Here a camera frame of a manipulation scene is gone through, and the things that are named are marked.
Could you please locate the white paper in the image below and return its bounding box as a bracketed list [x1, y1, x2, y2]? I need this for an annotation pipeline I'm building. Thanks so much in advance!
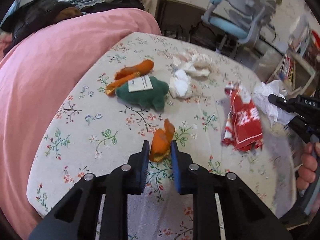
[252, 80, 296, 126]

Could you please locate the red snack bag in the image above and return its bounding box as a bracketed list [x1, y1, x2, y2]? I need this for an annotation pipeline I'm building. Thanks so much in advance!
[221, 82, 263, 152]

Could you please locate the orange peel piece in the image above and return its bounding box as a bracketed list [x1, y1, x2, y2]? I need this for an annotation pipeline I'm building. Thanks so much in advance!
[149, 119, 175, 163]

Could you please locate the white tissue pile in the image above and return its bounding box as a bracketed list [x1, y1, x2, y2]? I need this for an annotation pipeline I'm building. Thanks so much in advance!
[172, 50, 213, 77]

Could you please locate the small white tissue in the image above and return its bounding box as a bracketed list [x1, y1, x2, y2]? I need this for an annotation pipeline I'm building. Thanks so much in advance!
[169, 69, 193, 99]

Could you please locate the green plush toy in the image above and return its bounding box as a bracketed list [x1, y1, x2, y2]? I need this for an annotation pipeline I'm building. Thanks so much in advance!
[115, 75, 169, 112]

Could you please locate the person's right hand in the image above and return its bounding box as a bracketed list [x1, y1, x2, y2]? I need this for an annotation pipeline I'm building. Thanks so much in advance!
[296, 142, 319, 190]

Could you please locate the white bookshelf rack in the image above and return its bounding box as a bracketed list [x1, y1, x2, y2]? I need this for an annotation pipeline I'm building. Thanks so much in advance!
[266, 15, 319, 98]

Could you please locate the blue grey desk chair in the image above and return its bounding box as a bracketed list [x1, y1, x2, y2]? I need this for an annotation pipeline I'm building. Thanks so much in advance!
[202, 0, 277, 54]

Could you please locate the floral tablecloth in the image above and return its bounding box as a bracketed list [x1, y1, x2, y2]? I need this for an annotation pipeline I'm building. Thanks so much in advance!
[26, 31, 298, 240]

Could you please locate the pink bed duvet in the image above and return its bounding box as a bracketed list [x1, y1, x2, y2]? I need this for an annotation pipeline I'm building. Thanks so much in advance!
[1, 8, 160, 239]

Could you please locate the black down jacket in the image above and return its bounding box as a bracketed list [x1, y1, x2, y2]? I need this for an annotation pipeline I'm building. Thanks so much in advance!
[1, 0, 82, 54]

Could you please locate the pile of clothes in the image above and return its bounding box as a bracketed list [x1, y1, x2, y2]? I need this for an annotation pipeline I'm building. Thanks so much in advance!
[66, 0, 145, 14]

